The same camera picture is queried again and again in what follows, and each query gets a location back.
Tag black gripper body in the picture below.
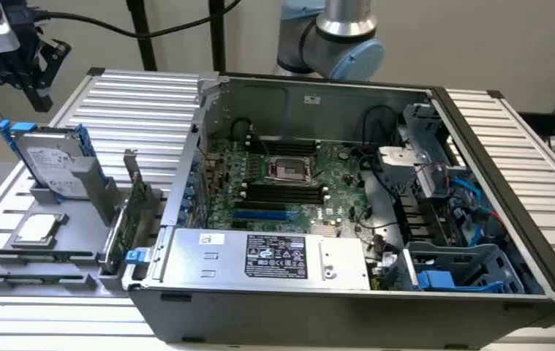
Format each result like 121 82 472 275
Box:
1 0 46 75

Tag green gpu card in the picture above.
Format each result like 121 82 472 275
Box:
96 147 154 276

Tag black RAM slot bank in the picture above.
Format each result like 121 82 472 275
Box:
241 181 331 206
256 136 317 155

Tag blue expansion slot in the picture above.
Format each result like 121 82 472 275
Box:
230 209 292 223

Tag black stand pole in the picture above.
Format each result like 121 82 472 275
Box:
132 0 158 72
208 0 230 73

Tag hard disk with blue carrier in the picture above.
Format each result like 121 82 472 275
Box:
0 119 96 206

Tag silver CPU chip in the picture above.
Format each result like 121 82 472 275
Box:
9 213 69 250

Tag grey parts rack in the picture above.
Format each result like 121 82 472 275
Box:
0 146 173 298

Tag blue case latch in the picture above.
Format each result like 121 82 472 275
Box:
124 247 149 276

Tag CPU socket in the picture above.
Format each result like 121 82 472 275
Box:
263 154 317 184

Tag silver power supply unit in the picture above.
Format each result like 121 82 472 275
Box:
157 227 373 292

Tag green motherboard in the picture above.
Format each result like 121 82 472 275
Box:
197 137 376 235

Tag silver chipset heatsink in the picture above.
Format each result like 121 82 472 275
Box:
309 223 352 237

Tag metal drive cage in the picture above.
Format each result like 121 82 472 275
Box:
375 103 469 199

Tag black open PC case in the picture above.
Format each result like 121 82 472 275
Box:
126 70 555 345

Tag grey disk bay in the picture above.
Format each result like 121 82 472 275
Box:
401 240 525 294

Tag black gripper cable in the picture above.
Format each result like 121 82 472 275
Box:
36 10 220 39

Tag short black wire loop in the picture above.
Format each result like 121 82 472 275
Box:
229 116 255 140

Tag blue wire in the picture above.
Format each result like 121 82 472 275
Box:
444 174 499 259

